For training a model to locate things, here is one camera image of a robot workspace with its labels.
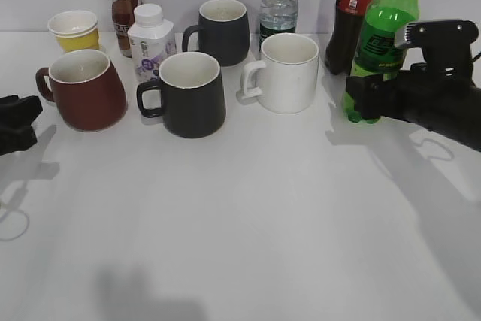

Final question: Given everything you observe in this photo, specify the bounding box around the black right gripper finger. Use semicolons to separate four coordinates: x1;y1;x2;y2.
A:
346;74;401;120

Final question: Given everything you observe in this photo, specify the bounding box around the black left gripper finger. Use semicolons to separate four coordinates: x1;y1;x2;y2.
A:
0;125;38;155
1;95;43;124

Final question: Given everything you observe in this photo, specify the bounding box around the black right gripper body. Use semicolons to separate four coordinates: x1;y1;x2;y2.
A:
398;63;480;151

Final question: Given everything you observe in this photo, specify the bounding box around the dark red ceramic mug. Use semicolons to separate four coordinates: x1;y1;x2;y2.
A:
35;49;128;132

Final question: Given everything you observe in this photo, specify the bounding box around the green soda bottle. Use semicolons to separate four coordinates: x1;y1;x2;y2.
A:
342;0;421;126

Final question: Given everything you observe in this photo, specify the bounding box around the yellow paper cup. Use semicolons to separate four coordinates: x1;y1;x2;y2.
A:
47;10;100;53

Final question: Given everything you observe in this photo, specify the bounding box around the white ceramic mug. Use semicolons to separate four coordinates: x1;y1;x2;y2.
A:
237;33;319;114

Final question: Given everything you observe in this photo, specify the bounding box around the cola bottle red label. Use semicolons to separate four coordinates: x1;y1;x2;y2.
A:
325;0;372;75

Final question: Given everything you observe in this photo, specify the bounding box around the clear water bottle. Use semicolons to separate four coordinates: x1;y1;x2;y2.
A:
259;0;298;48

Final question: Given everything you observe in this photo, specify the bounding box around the white purple milk carton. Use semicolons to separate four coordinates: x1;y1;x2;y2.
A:
128;4;177;83

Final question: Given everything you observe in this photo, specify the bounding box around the brown tea bottle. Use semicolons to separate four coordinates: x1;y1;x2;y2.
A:
111;0;141;58

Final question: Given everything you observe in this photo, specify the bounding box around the black mug rear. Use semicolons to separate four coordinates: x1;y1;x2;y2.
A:
182;0;250;67

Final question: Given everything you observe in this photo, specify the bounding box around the black mug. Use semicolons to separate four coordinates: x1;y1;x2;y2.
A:
136;52;226;138
182;0;250;67

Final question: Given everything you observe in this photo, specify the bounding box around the black mug front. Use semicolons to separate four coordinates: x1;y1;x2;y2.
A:
136;52;226;138

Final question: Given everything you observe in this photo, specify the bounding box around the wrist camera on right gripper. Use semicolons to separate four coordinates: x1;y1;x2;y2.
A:
394;19;479;78

